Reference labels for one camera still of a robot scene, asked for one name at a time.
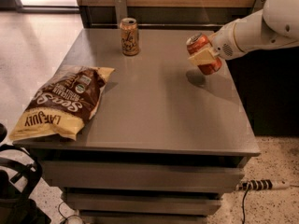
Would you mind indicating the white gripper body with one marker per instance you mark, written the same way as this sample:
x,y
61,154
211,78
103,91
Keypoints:
x,y
223,43

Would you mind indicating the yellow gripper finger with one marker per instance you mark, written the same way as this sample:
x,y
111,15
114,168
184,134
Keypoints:
x,y
203,56

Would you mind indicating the red coke can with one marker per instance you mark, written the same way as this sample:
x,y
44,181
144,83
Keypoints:
x,y
199,41

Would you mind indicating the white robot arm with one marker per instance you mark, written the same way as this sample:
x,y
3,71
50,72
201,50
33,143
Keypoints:
x,y
275,26

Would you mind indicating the tan LaCroix can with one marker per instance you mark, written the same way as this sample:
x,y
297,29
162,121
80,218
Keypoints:
x,y
129,36

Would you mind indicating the grey drawer cabinet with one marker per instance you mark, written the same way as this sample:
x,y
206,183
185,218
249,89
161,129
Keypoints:
x,y
166,143

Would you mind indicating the white power strip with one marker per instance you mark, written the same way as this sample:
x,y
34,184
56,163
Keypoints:
x,y
264,184

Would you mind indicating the brown yellow chip bag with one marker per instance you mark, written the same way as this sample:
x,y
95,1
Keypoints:
x,y
64,104

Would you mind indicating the right metal wall bracket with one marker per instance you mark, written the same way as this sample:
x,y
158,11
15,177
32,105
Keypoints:
x,y
257,5

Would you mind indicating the metal wall bracket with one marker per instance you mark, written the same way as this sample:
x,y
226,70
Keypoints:
x,y
257,5
120,10

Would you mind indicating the left metal wall bracket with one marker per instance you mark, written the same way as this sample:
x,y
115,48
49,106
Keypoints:
x,y
120,10

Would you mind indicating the black bag with strap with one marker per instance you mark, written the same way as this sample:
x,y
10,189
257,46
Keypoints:
x,y
17,182

